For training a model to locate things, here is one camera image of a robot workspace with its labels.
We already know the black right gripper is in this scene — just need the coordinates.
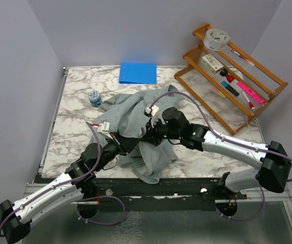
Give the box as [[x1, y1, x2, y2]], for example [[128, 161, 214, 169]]
[[141, 116, 182, 146]]

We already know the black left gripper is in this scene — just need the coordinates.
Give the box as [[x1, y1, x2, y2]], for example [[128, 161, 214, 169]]
[[95, 132, 141, 172]]

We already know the grey zip-up jacket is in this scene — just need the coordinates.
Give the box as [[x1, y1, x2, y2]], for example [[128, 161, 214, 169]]
[[93, 85, 178, 184]]

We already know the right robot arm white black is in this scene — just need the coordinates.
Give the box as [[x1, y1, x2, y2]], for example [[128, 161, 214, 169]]
[[141, 106, 291, 199]]

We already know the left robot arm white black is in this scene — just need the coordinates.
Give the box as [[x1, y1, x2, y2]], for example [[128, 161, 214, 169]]
[[0, 133, 140, 243]]

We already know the mint green eraser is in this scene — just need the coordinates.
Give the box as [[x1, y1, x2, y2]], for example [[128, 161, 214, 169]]
[[187, 99, 201, 106]]

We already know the blue patterned round container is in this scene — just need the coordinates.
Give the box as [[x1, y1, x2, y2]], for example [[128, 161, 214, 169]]
[[88, 90, 102, 107]]

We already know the blue paper sheet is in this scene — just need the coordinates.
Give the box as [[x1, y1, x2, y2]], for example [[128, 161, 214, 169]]
[[119, 62, 157, 84]]

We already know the yellow highlighter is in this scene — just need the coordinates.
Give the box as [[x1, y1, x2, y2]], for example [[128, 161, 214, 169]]
[[218, 91, 225, 98]]

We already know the blue black highlighter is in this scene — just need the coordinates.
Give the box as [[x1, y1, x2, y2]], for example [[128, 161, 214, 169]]
[[221, 81, 240, 97]]

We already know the white green small box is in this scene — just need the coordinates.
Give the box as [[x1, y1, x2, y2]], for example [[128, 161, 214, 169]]
[[201, 53, 224, 74]]

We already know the wooden two-tier rack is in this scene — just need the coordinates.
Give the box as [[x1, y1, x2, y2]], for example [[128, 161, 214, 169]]
[[174, 23, 288, 135]]

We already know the red white marker pen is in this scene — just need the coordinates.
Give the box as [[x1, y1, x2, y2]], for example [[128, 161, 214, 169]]
[[242, 91, 255, 110]]

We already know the pink highlighter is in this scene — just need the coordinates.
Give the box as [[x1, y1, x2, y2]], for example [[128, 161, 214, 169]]
[[237, 81, 265, 105]]

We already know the clear tape roll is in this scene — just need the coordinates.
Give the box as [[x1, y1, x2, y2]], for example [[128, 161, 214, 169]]
[[203, 28, 230, 51]]

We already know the red pen on top shelf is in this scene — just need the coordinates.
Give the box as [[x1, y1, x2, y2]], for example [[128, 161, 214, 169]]
[[229, 48, 255, 67]]

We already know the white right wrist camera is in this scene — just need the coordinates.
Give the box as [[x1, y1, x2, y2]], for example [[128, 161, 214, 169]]
[[144, 104, 159, 128]]

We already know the aluminium frame rail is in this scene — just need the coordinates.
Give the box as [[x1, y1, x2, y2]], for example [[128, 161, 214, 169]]
[[23, 190, 292, 243]]

